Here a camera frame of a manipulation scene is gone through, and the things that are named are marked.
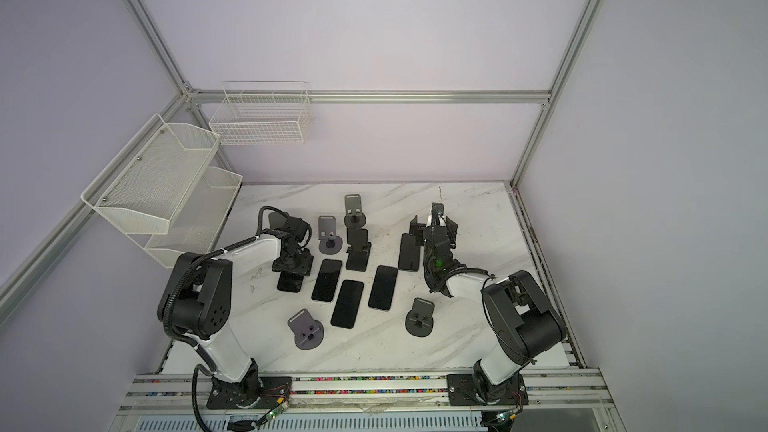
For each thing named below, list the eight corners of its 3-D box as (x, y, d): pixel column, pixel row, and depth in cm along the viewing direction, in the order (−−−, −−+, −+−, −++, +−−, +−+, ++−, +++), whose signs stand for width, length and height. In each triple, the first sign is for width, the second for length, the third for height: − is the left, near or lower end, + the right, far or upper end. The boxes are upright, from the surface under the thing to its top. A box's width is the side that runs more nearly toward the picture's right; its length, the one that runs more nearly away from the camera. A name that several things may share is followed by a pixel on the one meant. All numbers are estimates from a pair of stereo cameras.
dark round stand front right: (404, 332, 85) (406, 318, 76) (410, 312, 89) (412, 296, 80) (427, 340, 84) (432, 326, 75) (432, 319, 88) (437, 303, 79)
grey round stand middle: (320, 254, 101) (314, 238, 94) (324, 232, 107) (319, 215, 100) (341, 254, 102) (337, 238, 94) (344, 232, 108) (340, 215, 100)
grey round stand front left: (305, 354, 81) (295, 342, 73) (294, 335, 85) (284, 322, 76) (328, 336, 84) (321, 324, 76) (317, 319, 88) (309, 305, 79)
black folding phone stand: (344, 269, 98) (340, 252, 90) (351, 244, 104) (348, 226, 96) (365, 271, 97) (363, 255, 89) (371, 247, 103) (369, 229, 95)
